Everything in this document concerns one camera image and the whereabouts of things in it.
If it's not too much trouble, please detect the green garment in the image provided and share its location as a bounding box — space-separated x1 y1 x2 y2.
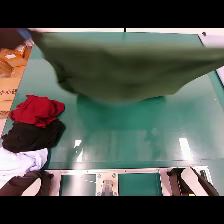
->
27 29 224 105

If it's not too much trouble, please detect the cardboard box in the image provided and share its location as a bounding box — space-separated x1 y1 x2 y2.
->
0 39 35 120

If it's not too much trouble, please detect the white garment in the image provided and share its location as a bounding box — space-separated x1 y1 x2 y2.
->
0 146 50 181

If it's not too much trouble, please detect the red garment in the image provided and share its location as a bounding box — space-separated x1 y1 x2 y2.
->
8 94 66 129

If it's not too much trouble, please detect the black garment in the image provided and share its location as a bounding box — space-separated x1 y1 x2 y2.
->
1 119 67 154

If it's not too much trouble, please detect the silver frame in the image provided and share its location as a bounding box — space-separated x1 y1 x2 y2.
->
43 166 214 197

